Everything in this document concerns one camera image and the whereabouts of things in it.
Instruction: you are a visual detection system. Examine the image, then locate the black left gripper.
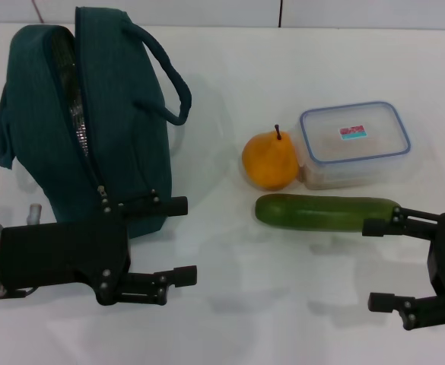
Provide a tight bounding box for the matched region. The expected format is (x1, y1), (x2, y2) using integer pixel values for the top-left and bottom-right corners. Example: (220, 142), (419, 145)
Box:
(0, 191), (199, 306)

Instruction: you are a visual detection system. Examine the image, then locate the green cucumber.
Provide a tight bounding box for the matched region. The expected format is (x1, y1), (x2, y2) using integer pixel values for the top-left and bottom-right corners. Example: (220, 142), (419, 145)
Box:
(254, 193), (402, 233)

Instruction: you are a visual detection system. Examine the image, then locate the orange yellow pear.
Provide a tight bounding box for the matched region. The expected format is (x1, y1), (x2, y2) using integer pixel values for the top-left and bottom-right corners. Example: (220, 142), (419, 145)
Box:
(241, 123), (300, 192)

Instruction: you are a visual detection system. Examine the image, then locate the clear food container blue lid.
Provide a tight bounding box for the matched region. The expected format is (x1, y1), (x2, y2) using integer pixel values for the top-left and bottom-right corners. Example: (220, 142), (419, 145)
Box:
(297, 100), (412, 190)

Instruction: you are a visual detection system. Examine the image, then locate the dark teal insulated lunch bag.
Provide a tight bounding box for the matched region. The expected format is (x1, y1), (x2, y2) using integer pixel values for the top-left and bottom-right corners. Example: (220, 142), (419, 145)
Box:
(0, 5), (193, 240)

